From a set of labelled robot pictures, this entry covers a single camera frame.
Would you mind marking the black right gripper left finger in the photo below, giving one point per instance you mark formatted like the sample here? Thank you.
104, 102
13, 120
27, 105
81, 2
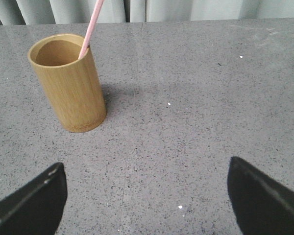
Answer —
37, 207

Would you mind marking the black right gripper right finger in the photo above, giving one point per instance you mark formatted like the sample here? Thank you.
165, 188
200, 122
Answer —
262, 206

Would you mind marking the pink chopstick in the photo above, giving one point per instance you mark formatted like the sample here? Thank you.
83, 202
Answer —
91, 27

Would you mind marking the bamboo wooden cup holder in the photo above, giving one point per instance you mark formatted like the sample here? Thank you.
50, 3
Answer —
70, 83

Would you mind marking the grey pleated curtain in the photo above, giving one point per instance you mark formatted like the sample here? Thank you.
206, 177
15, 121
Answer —
136, 11

